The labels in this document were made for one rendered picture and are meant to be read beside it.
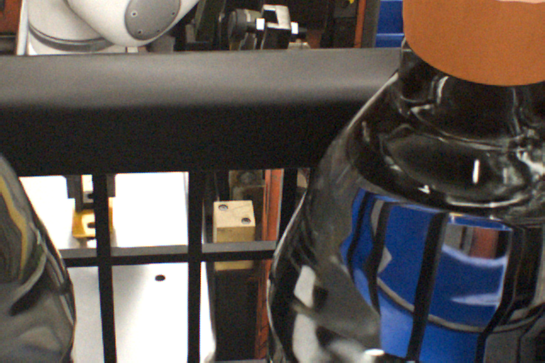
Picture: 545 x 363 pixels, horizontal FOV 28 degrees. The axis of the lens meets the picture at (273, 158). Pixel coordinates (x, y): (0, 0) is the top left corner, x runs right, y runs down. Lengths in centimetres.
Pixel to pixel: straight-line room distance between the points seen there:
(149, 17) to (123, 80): 54
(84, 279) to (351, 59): 73
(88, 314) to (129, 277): 6
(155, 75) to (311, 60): 4
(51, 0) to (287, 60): 60
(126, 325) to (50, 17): 27
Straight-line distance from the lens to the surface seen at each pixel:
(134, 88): 27
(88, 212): 104
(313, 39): 122
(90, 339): 95
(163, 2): 81
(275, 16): 94
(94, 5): 81
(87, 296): 98
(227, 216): 95
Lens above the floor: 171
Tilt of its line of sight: 39 degrees down
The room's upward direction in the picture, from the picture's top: 4 degrees clockwise
